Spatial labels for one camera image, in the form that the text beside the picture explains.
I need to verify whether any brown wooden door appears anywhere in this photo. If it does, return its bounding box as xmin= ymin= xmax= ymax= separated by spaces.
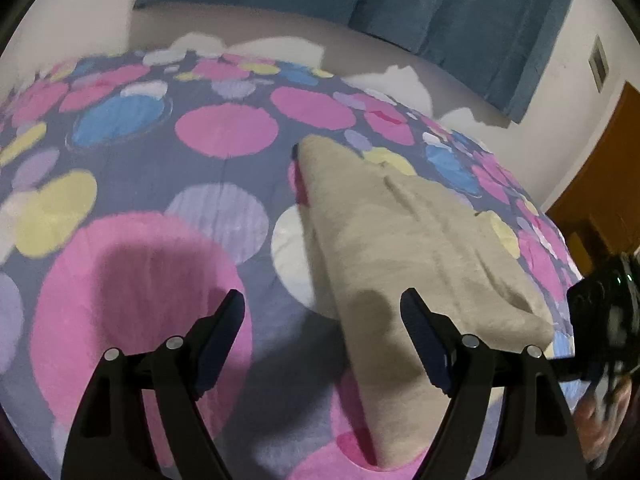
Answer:
xmin=545 ymin=80 xmax=640 ymax=267

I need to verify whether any wall switch plate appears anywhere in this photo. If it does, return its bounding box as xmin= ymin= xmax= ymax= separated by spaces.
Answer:
xmin=589 ymin=35 xmax=610 ymax=93

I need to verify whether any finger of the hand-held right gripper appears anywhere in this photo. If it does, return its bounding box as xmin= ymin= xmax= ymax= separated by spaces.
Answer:
xmin=546 ymin=355 xmax=590 ymax=383

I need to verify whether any dotted colourful blanket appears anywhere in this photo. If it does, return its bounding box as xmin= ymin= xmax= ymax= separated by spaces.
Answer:
xmin=0 ymin=52 xmax=587 ymax=480

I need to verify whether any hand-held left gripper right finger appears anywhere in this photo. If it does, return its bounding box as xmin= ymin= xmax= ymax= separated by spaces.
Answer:
xmin=400 ymin=287 xmax=588 ymax=480

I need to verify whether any teal curtain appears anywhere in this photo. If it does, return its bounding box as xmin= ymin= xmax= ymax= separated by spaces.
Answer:
xmin=134 ymin=0 xmax=581 ymax=126

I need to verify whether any beige floral sweater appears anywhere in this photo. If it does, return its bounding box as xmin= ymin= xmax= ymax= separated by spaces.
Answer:
xmin=291 ymin=134 xmax=555 ymax=467

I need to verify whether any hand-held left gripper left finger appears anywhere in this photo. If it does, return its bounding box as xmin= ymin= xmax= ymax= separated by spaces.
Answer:
xmin=61 ymin=289 xmax=247 ymax=480

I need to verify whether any person's right hand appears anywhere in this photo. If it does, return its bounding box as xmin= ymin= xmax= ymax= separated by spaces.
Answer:
xmin=570 ymin=375 xmax=635 ymax=467

